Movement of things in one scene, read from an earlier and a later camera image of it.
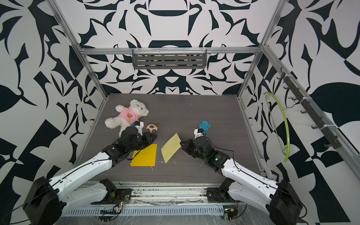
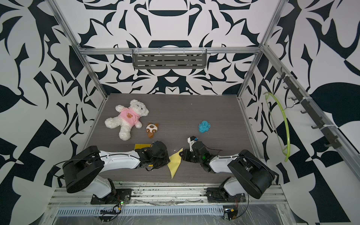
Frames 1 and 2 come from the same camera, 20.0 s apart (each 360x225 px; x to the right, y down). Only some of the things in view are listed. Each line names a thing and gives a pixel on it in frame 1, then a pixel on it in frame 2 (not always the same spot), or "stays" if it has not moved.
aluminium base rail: (168, 194) stays
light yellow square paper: (169, 149) → (175, 161)
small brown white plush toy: (152, 127) stays
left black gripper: (147, 136) → (167, 161)
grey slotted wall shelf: (169, 58) stays
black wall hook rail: (332, 139) stays
